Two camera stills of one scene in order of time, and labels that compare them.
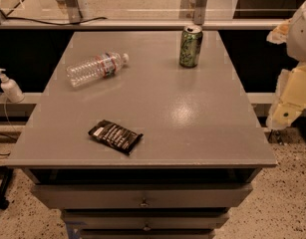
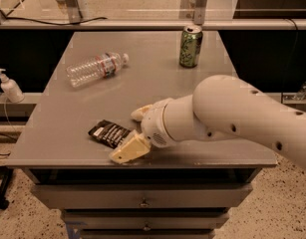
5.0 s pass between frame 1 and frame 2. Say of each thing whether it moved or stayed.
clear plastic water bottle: stayed
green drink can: stayed
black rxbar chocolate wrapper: stayed
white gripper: moved
